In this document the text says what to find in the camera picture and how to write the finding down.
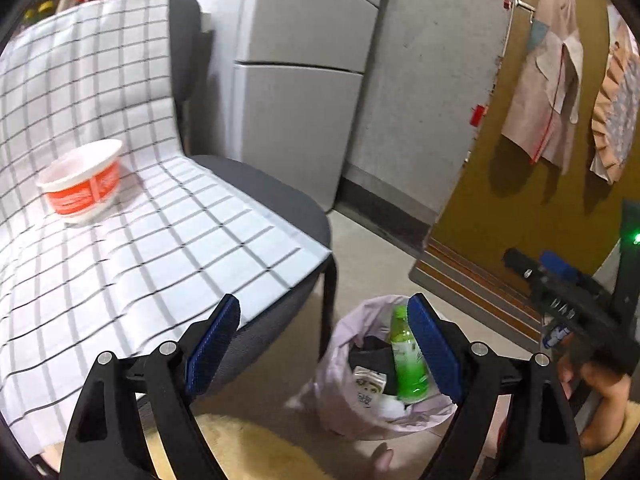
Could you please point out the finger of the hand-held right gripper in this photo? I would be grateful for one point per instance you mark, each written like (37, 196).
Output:
(557, 264)
(522, 262)

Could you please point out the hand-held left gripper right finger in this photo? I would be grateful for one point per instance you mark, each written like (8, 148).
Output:
(435, 350)

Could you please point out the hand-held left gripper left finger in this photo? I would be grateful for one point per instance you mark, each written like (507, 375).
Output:
(212, 345)

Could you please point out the green plastic bottle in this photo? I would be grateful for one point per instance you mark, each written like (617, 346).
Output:
(407, 360)

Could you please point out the black foil packet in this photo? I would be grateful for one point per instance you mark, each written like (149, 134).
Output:
(370, 355)

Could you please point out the white tissue paper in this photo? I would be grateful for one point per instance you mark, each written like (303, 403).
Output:
(396, 407)

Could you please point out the clear printed plastic wrapper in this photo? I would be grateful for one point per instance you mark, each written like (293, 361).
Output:
(369, 385)

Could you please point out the pale pink trash bag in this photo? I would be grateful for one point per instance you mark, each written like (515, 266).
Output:
(340, 340)

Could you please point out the person's right forearm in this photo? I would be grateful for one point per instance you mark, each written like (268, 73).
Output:
(605, 432)

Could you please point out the person's right hand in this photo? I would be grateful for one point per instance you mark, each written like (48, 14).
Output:
(602, 380)

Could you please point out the person's foot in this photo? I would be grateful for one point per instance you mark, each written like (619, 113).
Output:
(384, 462)

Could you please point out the chair with checked cloth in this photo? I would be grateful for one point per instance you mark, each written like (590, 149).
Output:
(175, 210)

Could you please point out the red tag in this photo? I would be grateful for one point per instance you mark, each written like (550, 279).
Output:
(478, 116)

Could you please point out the dark grey chair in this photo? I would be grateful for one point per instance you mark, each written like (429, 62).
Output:
(280, 200)

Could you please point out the patterned hanging garment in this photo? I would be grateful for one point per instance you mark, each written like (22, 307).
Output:
(617, 110)

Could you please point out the pink hanging apron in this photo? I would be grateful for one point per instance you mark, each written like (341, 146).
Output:
(545, 85)

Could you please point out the white and orange paper bowl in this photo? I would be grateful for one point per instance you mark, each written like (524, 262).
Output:
(80, 185)

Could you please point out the grey cabinet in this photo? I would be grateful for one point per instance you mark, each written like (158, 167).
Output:
(300, 110)

